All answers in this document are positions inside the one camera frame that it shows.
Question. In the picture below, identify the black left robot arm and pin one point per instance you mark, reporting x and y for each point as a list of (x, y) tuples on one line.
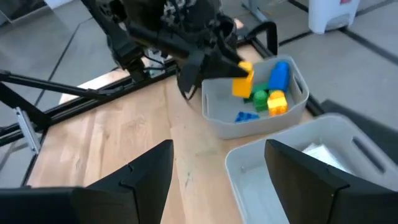
[(118, 40)]

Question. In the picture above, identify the green two-by-four brick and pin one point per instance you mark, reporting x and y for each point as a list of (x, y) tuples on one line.
[(259, 87)]

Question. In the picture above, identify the blue single-stud block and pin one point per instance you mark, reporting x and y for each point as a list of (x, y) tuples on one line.
[(279, 76)]

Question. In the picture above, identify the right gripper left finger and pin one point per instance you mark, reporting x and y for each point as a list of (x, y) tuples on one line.
[(124, 199)]

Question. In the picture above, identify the green toy block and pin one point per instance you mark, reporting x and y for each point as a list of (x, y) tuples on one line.
[(260, 101)]

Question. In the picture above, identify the dark blue square brick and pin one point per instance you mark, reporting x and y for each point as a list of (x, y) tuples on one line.
[(247, 117)]

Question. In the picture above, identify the grey stand base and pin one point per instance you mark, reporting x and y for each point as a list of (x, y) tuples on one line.
[(255, 9)]

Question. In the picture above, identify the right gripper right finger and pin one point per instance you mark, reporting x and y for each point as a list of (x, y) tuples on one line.
[(311, 196)]

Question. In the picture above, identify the silver metal bracket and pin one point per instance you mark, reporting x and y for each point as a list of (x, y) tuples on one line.
[(28, 130)]

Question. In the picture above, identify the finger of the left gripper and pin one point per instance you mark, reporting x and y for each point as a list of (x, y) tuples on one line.
[(224, 65), (189, 74)]

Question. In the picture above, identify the yellow single-stud block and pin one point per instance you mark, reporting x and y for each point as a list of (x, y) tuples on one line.
[(242, 85), (278, 107)]

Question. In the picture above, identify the grey plastic storage bin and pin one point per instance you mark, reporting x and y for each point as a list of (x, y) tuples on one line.
[(224, 124), (248, 174)]

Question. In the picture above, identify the yellow stepped block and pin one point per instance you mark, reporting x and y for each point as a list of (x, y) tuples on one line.
[(276, 94)]

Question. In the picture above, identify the black-and-white playing card deck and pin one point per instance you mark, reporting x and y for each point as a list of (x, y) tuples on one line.
[(323, 155)]

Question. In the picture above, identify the white trash can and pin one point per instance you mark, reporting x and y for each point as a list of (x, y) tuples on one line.
[(332, 15)]

